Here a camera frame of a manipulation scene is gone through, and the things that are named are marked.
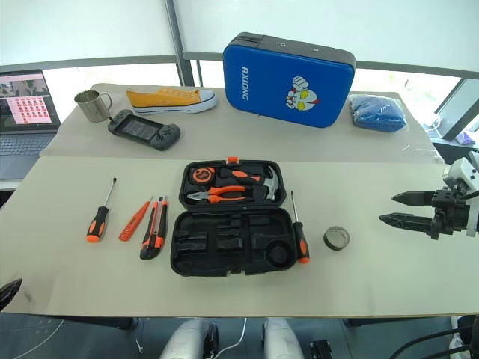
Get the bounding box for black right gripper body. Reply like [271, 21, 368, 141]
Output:
[429, 188, 471, 241]

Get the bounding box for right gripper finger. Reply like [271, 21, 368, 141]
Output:
[378, 212, 436, 234]
[391, 191, 437, 207]

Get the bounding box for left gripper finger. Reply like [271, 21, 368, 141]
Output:
[0, 277, 23, 312]

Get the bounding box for black electrical tape roll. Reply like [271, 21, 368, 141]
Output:
[323, 224, 352, 251]

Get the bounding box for short shaft orange black screwdriver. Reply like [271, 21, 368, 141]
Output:
[290, 190, 311, 266]

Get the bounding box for long shaft orange black screwdriver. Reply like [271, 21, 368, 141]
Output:
[85, 177, 119, 244]

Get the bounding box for orange voltage tester pen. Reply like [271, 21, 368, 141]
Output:
[118, 195, 155, 242]

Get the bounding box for orange black utility knife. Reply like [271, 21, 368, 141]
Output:
[139, 194, 170, 261]

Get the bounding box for black tool case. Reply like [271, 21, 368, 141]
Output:
[170, 156, 300, 277]

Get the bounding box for blue cloth in clear bag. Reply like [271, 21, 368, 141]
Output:
[347, 93, 408, 133]

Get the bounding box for black table foot bar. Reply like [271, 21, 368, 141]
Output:
[35, 316, 141, 331]
[343, 316, 454, 328]

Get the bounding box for small black box under table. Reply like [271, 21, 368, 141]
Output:
[309, 339, 333, 359]

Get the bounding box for silver rounded robot leg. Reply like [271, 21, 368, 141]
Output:
[263, 317, 305, 359]
[160, 317, 219, 359]

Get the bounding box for grey laptop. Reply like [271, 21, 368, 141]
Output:
[0, 69, 62, 181]

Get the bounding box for blue RXIONG padded case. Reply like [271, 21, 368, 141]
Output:
[222, 31, 357, 129]

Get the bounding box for stainless steel mug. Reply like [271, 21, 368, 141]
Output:
[73, 90, 114, 123]

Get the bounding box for black handheld game console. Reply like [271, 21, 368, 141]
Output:
[107, 108, 182, 152]

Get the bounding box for orange black tape measure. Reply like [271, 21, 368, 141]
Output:
[189, 164, 215, 186]

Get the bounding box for yellow canvas sneaker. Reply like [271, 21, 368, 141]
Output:
[125, 87, 218, 115]

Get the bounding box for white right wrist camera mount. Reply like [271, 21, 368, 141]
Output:
[442, 150, 479, 238]

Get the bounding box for black cable under table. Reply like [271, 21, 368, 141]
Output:
[388, 316, 479, 359]

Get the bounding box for claw hammer orange black handle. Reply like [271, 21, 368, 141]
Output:
[219, 166, 282, 202]

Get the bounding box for orange handled pliers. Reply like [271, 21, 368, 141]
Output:
[186, 185, 247, 206]

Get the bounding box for white cable under table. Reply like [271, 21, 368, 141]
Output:
[222, 317, 248, 359]

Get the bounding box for grey metal window frame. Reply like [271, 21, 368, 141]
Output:
[0, 0, 479, 89]

